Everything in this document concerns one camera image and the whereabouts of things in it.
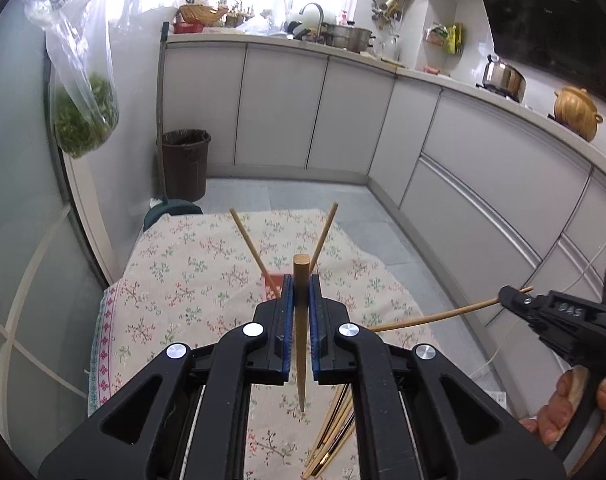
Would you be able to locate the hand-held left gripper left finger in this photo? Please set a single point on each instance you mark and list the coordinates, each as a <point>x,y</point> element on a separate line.
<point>285,310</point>

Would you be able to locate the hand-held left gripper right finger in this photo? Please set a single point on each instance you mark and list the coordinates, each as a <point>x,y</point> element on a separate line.
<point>315,310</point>

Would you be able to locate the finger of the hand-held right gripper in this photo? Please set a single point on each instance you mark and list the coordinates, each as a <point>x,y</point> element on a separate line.
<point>518,302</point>

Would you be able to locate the pink perforated utensil holder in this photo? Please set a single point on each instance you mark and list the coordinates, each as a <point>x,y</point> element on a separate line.
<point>273,285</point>

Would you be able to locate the thick wooden chopstick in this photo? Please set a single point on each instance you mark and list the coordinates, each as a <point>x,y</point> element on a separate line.
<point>301,270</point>

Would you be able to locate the black chopstick with gold band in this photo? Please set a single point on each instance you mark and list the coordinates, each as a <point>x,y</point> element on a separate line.
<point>340,435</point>
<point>335,407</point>

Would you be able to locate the person's right hand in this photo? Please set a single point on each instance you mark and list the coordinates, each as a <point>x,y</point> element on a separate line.
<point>570,390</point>

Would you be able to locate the white power strip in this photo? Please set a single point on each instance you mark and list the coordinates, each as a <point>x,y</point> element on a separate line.
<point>494,400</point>
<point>585,269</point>

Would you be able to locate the floral tablecloth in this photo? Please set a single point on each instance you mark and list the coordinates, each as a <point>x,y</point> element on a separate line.
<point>193,280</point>

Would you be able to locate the white kitchen cabinets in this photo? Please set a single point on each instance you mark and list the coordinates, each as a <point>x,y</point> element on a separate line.
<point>458,160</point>

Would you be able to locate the brown trash bin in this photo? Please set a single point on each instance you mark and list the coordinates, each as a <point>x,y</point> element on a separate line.
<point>185,165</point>

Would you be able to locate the yellow clay pot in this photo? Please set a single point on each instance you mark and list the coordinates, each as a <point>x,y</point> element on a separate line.
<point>575,112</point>

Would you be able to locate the steel cooking pot with lid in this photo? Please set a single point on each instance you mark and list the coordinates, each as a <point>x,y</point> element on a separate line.
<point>503,77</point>

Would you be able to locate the stacked steel pot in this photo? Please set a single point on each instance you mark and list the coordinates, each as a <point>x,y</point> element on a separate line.
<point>350,37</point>

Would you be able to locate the frosted glass door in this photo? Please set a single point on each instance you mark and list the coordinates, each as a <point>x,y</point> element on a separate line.
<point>28,210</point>

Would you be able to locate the plastic bag of greens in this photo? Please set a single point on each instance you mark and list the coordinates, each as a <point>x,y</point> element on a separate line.
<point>83,120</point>

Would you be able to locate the red plastic basket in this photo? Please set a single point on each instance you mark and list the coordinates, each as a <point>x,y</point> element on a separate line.
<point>188,27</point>

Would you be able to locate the black range hood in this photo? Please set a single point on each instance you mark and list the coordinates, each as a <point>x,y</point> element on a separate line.
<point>548,5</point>

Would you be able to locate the curved kitchen faucet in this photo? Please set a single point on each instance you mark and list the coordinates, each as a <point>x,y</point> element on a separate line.
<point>310,6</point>

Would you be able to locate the wicker basket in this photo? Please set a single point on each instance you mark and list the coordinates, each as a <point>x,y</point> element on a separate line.
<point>200,12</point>

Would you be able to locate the wall rack with packets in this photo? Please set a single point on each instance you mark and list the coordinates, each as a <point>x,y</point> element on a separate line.
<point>445,37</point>

